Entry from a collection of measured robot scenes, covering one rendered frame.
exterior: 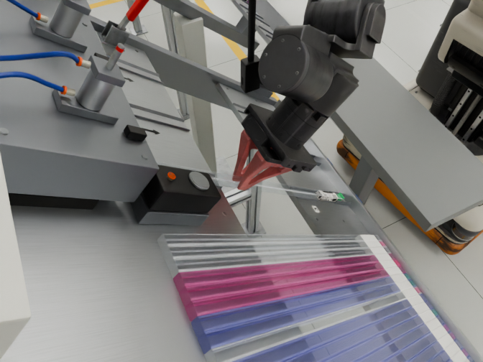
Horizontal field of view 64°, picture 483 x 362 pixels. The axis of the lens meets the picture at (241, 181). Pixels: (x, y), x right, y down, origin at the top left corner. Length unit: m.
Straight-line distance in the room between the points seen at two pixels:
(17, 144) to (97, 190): 0.08
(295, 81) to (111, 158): 0.19
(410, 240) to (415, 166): 0.64
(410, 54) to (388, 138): 1.38
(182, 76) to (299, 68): 0.42
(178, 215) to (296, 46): 0.20
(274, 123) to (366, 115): 0.70
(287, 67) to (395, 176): 0.69
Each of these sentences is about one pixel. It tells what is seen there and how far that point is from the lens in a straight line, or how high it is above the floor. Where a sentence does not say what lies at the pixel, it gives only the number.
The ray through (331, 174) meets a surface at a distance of 0.84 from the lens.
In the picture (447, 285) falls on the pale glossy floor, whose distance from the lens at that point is 1.66.
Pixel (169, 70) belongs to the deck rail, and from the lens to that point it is 0.76.
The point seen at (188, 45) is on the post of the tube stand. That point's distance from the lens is 1.09.
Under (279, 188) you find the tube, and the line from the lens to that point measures 0.60.
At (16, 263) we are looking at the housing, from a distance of 0.21.
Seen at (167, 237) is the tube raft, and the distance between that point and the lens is 0.37.
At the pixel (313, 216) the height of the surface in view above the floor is 0.84.
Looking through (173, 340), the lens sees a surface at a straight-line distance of 0.33.
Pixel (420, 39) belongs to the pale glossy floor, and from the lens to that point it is 2.59.
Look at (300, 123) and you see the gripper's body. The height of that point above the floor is 1.06.
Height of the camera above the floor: 1.40
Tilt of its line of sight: 56 degrees down
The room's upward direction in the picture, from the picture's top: straight up
